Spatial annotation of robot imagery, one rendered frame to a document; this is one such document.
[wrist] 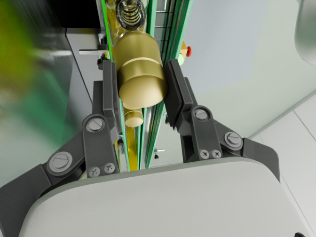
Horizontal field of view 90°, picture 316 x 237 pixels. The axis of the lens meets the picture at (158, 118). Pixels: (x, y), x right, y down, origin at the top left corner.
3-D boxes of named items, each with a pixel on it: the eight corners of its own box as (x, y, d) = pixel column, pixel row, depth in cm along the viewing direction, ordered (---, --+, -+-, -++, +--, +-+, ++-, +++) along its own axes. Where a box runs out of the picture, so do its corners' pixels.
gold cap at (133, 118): (142, 106, 33) (145, 124, 31) (126, 110, 33) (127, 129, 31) (138, 96, 30) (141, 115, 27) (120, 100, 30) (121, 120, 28)
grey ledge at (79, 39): (69, 14, 45) (64, 37, 40) (101, 15, 47) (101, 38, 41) (112, 144, 125) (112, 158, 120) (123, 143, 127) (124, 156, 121)
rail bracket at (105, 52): (79, 25, 40) (75, 60, 33) (107, 26, 41) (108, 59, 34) (83, 40, 43) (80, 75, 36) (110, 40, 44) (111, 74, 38)
